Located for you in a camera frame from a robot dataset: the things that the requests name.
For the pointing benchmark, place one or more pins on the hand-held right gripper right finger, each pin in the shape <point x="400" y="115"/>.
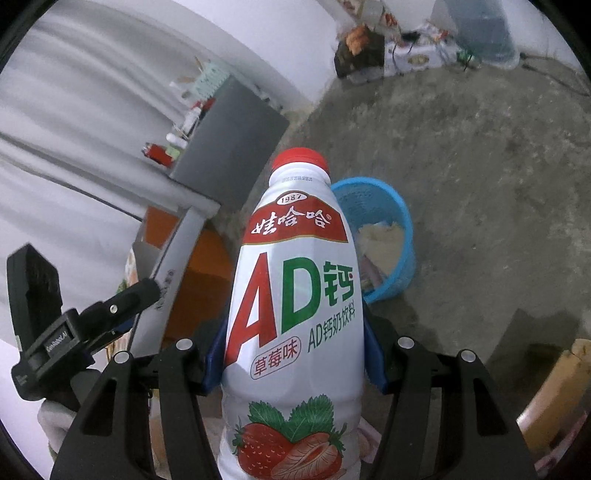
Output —
<point x="375" y="361"/>

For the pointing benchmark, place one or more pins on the blue plastic basket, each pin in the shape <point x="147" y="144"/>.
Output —
<point x="402" y="267"/>

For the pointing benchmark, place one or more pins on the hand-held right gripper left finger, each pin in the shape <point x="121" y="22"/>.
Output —
<point x="212" y="365"/>

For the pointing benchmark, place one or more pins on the person's left hand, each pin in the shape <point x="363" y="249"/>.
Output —
<point x="53" y="424"/>

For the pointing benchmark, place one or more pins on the orange box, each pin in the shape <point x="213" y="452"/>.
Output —
<point x="205" y="281"/>

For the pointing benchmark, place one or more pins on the white strawberry milk bottle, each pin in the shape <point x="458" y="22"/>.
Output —
<point x="286" y="258"/>

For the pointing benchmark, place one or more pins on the red can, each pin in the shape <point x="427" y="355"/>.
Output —
<point x="159" y="154"/>

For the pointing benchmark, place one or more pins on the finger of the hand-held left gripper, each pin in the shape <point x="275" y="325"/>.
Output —
<point x="113" y="338"/>
<point x="120" y="302"/>

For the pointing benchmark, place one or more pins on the grey cabinet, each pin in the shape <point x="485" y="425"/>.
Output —
<point x="231" y="138"/>

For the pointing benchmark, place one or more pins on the cardboard box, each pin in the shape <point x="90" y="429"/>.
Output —
<point x="556" y="392"/>

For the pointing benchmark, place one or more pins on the white curtain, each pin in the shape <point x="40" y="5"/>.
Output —
<point x="92" y="115"/>

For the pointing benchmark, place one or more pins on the crumpled beige paper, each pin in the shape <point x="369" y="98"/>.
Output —
<point x="381" y="242"/>

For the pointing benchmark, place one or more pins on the large blue water jug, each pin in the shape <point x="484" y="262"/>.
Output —
<point x="482" y="27"/>

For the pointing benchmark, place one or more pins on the black bag with orange print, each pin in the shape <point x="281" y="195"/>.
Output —
<point x="360" y="53"/>

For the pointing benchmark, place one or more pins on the pale green bag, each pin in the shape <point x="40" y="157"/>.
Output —
<point x="211" y="78"/>

